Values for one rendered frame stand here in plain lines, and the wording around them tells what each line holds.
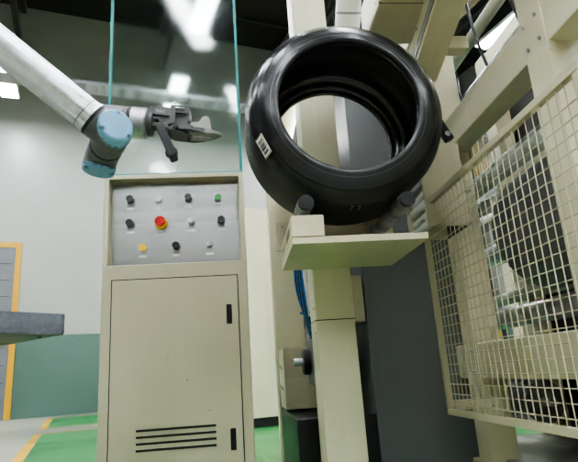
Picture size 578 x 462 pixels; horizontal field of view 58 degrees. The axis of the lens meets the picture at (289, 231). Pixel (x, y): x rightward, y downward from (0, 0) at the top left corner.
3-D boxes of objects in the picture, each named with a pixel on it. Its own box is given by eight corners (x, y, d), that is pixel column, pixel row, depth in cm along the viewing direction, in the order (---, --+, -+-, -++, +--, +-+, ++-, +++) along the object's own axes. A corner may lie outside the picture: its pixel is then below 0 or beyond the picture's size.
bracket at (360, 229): (276, 252, 173) (274, 224, 176) (393, 247, 177) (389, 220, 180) (276, 250, 170) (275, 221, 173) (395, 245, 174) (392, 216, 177)
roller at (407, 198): (367, 229, 176) (378, 224, 176) (373, 240, 175) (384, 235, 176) (396, 194, 142) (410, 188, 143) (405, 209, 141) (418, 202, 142)
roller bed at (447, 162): (409, 241, 192) (400, 166, 199) (449, 239, 193) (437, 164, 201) (428, 225, 173) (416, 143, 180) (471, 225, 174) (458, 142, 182)
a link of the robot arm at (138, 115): (127, 129, 146) (134, 144, 155) (144, 130, 146) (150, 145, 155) (131, 101, 148) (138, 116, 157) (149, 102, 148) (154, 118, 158)
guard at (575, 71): (448, 414, 166) (419, 207, 185) (453, 413, 167) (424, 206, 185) (669, 456, 80) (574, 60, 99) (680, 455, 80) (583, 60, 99)
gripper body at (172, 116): (191, 105, 150) (149, 102, 149) (187, 133, 148) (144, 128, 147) (194, 118, 157) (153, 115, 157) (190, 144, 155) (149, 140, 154)
